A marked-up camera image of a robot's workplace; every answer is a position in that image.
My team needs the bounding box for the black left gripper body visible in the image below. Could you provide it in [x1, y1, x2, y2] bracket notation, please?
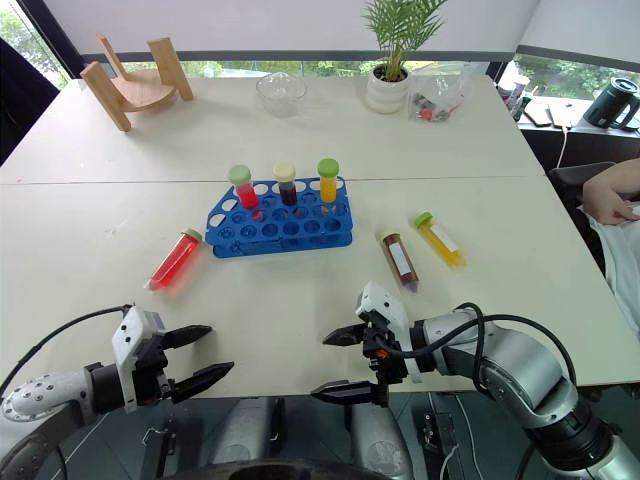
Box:
[130, 333, 177, 407]

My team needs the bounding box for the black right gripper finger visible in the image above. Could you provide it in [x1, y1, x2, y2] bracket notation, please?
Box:
[310, 379, 376, 406]
[322, 323, 367, 348]

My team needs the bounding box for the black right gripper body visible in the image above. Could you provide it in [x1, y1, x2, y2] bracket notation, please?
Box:
[361, 312, 409, 409]

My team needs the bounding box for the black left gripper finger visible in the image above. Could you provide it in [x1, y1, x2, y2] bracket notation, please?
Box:
[170, 361, 236, 404]
[162, 324, 213, 351]

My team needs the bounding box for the red liquid tube green cap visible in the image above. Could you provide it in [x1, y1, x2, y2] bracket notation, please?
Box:
[226, 164, 265, 222]
[143, 227, 204, 296]

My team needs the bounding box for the brown liquid tube brown cap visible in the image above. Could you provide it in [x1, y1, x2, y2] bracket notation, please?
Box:
[379, 227, 421, 294]

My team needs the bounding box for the yellow liquid tube green cap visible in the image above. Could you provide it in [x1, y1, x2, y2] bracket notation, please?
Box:
[412, 211, 468, 271]

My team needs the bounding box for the blue test tube rack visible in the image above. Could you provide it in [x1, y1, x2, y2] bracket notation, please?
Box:
[204, 176, 354, 260]

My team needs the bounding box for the orange liquid tube green cap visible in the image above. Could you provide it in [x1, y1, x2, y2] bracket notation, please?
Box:
[316, 157, 341, 204]

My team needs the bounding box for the dark liquid tube cream cap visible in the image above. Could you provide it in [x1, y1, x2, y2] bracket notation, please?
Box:
[272, 160, 299, 207]

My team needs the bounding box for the person's bare hand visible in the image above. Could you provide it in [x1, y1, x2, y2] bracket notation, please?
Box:
[581, 157, 640, 227]

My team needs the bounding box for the silver robot right leg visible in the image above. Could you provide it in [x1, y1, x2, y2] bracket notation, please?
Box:
[347, 402, 414, 480]

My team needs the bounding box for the silver robot leg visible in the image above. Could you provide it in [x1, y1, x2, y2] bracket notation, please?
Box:
[347, 402, 414, 480]
[203, 396, 275, 471]

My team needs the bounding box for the silver robot left leg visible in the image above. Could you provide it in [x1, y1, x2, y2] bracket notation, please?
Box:
[203, 396, 275, 471]

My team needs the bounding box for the clear glass bowl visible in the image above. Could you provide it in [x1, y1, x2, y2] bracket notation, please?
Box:
[255, 71, 308, 119]

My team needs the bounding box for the clear plastic bag with parts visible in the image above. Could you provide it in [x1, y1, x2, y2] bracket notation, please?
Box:
[405, 62, 474, 124]

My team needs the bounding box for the wooden stand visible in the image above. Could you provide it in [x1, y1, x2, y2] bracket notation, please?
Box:
[79, 32, 195, 133]

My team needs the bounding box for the person's white clothing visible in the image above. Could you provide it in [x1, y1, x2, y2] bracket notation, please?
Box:
[579, 201, 640, 351]

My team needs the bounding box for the green potted plant white pot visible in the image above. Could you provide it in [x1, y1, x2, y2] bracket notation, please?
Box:
[360, 0, 450, 116]

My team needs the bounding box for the dark green kettle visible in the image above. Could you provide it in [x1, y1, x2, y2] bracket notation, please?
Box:
[581, 76, 640, 132]

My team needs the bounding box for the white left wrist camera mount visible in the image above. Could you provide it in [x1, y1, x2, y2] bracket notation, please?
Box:
[110, 305, 166, 414]

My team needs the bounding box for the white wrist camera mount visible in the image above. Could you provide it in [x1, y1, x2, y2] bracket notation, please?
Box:
[354, 280, 425, 385]
[110, 305, 166, 414]

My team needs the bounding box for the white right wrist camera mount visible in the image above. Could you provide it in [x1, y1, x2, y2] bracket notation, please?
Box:
[354, 280, 425, 385]

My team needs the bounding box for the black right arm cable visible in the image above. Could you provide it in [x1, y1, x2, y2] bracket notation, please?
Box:
[375, 301, 579, 396]

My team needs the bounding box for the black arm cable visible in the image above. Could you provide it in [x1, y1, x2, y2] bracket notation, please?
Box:
[0, 302, 136, 401]
[375, 301, 579, 396]

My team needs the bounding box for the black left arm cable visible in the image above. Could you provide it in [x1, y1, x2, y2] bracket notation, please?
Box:
[0, 302, 136, 401]

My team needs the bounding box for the white cable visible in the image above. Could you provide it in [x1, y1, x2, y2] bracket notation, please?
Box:
[555, 124, 571, 171]

